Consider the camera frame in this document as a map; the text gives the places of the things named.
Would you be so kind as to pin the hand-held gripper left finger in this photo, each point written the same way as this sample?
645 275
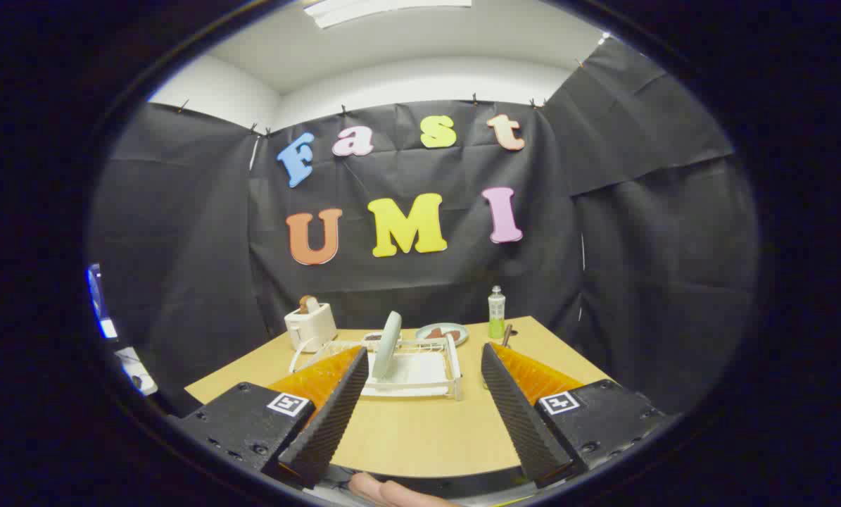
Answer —
332 415

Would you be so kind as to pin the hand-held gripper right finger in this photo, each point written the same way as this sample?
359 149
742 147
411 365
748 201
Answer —
519 415

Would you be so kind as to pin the pale green plate with chicken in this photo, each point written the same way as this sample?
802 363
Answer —
427 331

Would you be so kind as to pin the white divided tray with beans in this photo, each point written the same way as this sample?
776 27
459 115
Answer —
372 337

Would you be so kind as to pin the cream toaster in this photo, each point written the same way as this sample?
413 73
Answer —
310 327

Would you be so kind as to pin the white drip tray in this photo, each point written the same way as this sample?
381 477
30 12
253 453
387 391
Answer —
420 370

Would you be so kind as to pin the green tea bottle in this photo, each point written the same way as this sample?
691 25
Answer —
496 317

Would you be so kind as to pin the fried chicken piece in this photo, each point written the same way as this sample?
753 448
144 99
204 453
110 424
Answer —
454 333
436 334

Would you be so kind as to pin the bread slice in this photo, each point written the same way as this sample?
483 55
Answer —
307 304

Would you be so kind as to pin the white device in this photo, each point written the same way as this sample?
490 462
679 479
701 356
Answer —
137 370

